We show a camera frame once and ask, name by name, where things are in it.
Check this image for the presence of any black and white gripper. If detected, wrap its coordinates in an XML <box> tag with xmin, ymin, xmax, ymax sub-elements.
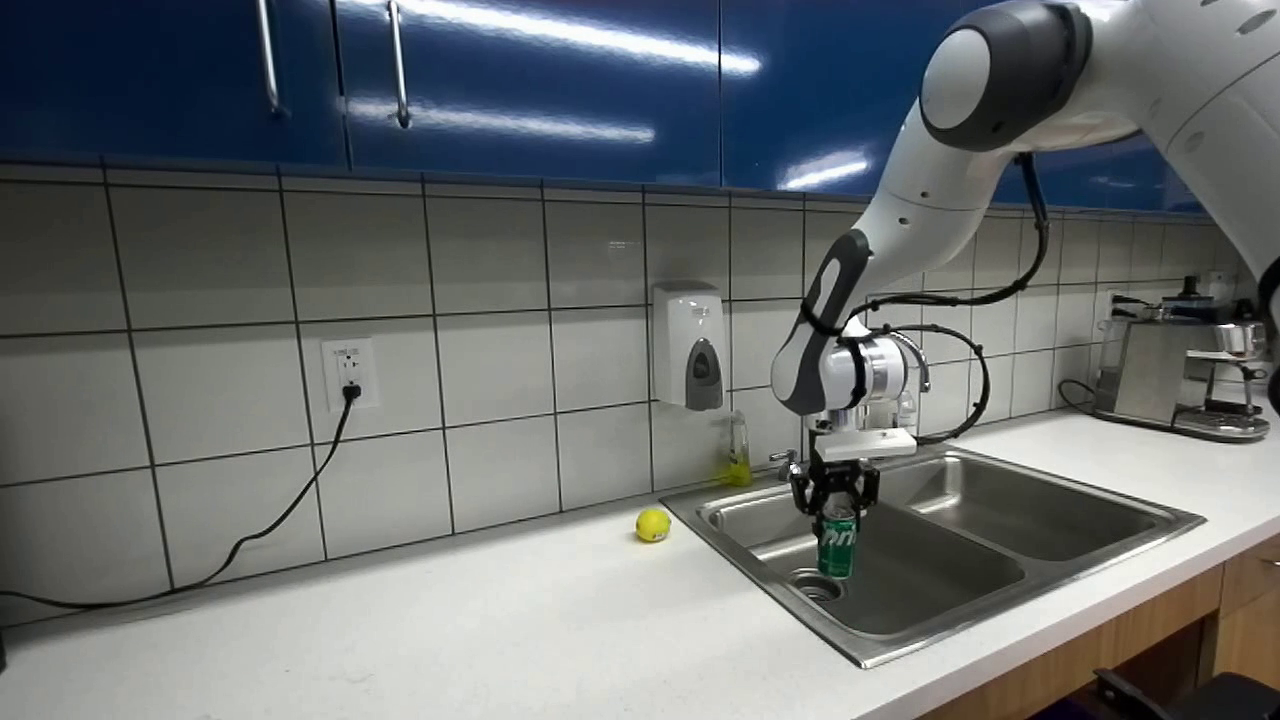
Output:
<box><xmin>791</xmin><ymin>421</ymin><xmax>924</xmax><ymax>523</ymax></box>

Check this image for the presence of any green soda can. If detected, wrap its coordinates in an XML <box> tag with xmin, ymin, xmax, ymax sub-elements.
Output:
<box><xmin>814</xmin><ymin>492</ymin><xmax>867</xmax><ymax>583</ymax></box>

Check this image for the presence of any stainless steel double sink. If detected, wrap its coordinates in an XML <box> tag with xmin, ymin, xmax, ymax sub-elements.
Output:
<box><xmin>660</xmin><ymin>441</ymin><xmax>1211</xmax><ymax>673</ymax></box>

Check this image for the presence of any yellow dish soap bottle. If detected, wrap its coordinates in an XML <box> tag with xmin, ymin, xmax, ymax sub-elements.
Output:
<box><xmin>708</xmin><ymin>411</ymin><xmax>761</xmax><ymax>492</ymax></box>

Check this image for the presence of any yellow lemon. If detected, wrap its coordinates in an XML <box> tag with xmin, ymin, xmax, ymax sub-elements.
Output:
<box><xmin>634</xmin><ymin>502</ymin><xmax>675</xmax><ymax>549</ymax></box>

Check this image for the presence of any silver coffee machine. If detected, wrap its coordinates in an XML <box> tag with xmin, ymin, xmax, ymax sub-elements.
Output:
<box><xmin>1088</xmin><ymin>270</ymin><xmax>1277</xmax><ymax>445</ymax></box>

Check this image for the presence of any blue cabinet door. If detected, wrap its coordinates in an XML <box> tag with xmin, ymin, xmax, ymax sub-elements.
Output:
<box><xmin>716</xmin><ymin>0</ymin><xmax>1206</xmax><ymax>216</ymax></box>
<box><xmin>0</xmin><ymin>0</ymin><xmax>345</xmax><ymax>173</ymax></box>
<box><xmin>332</xmin><ymin>0</ymin><xmax>733</xmax><ymax>193</ymax></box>

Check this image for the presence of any wooden base cabinet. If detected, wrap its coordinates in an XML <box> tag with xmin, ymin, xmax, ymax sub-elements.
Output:
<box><xmin>916</xmin><ymin>533</ymin><xmax>1280</xmax><ymax>720</ymax></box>

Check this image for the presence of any white wall soap dispenser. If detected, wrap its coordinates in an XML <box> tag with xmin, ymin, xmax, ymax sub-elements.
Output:
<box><xmin>648</xmin><ymin>285</ymin><xmax>733</xmax><ymax>415</ymax></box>

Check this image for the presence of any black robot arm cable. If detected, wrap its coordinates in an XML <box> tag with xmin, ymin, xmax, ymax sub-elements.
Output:
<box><xmin>845</xmin><ymin>151</ymin><xmax>1056</xmax><ymax>449</ymax></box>

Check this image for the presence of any white wall power outlet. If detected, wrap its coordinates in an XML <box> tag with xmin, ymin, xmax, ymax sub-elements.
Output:
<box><xmin>320</xmin><ymin>334</ymin><xmax>385</xmax><ymax>415</ymax></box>

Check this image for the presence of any black power cord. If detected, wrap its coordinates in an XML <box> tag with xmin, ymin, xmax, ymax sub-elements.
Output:
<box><xmin>0</xmin><ymin>380</ymin><xmax>368</xmax><ymax>620</ymax></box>

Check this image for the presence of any silver cabinet handle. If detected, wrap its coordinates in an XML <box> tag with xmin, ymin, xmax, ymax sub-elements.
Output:
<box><xmin>252</xmin><ymin>0</ymin><xmax>288</xmax><ymax>120</ymax></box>
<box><xmin>382</xmin><ymin>0</ymin><xmax>416</xmax><ymax>132</ymax></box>

